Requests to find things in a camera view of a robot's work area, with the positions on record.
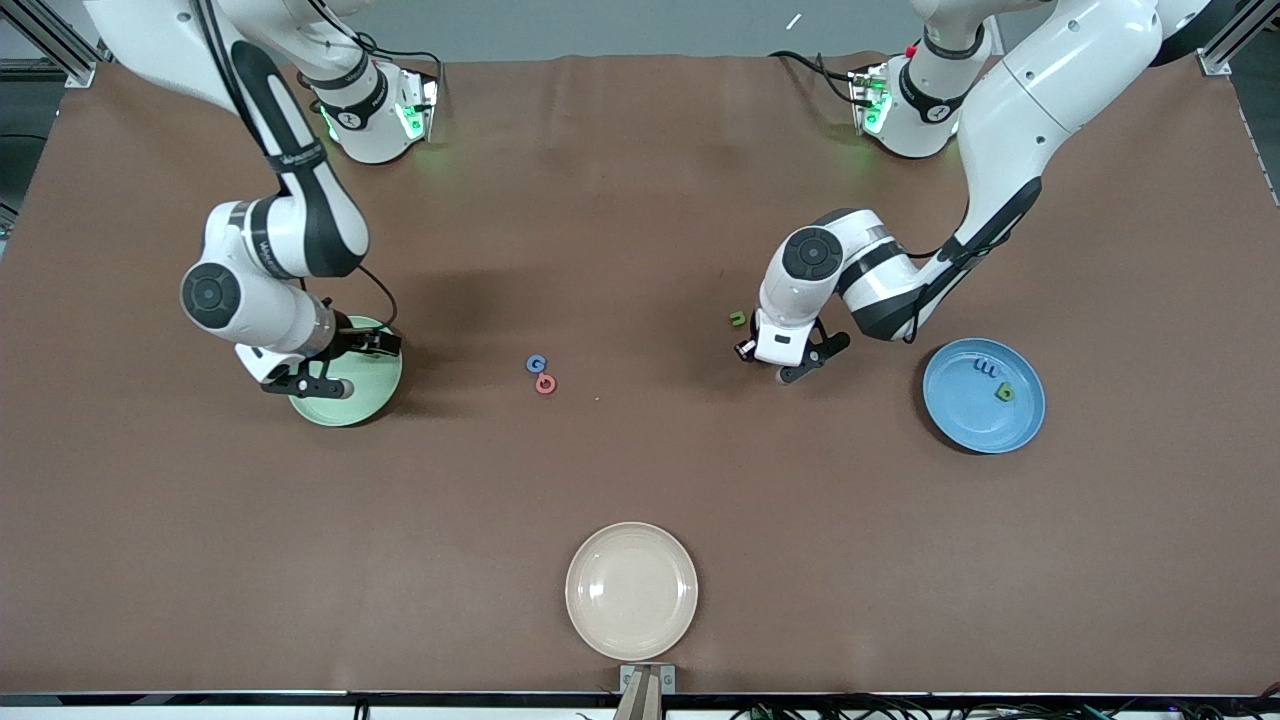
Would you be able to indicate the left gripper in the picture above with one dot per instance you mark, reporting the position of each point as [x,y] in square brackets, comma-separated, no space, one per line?
[745,349]

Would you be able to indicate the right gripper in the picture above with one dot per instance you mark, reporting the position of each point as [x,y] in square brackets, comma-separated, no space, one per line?
[352,343]

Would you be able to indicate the pink capital letter Q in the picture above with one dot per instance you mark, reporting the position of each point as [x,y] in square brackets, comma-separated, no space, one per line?
[538,384]

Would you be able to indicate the blue small letter m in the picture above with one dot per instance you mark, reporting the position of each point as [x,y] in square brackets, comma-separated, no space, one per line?
[987,371]

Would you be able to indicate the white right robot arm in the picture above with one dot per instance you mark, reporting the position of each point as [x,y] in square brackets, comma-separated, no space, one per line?
[250,310]

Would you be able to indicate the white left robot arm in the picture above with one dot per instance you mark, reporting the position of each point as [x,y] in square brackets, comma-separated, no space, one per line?
[1050,90]

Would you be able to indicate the mint green plate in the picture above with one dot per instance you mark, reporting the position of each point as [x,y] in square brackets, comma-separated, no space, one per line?
[365,400]

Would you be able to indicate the brown table cover sheet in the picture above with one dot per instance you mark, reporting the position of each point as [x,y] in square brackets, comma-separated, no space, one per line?
[640,200]

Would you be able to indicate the blue plate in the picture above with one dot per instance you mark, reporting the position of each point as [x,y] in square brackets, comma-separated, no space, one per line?
[960,410]

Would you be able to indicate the beige plate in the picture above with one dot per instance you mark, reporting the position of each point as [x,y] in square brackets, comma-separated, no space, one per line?
[630,590]

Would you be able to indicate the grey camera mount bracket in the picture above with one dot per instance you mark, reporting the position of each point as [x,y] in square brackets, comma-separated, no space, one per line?
[647,680]

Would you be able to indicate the aluminium frame profile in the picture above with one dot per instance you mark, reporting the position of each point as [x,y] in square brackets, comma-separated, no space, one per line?
[70,62]
[1225,50]

